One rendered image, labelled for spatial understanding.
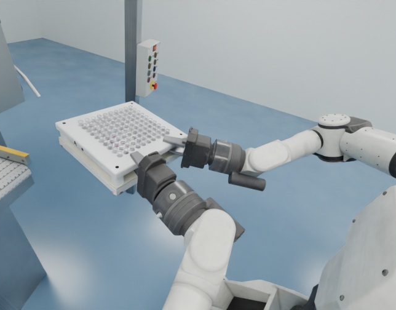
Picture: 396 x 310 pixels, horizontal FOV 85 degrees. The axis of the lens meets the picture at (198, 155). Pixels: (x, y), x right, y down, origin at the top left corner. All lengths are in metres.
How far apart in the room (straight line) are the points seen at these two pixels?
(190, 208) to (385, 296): 0.27
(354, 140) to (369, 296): 0.42
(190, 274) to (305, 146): 0.48
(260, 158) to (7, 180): 0.73
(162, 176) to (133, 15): 0.86
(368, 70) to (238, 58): 1.79
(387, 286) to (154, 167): 0.38
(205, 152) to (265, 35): 3.16
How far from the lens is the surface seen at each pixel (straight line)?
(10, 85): 0.74
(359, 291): 0.36
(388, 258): 0.35
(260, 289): 0.71
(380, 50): 3.92
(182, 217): 0.40
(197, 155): 0.57
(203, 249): 0.35
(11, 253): 1.24
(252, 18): 3.61
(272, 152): 0.59
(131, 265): 1.51
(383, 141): 0.65
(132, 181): 0.54
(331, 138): 0.71
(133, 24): 1.18
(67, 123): 0.65
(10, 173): 0.87
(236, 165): 0.57
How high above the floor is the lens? 1.39
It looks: 38 degrees down
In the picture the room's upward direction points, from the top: 15 degrees clockwise
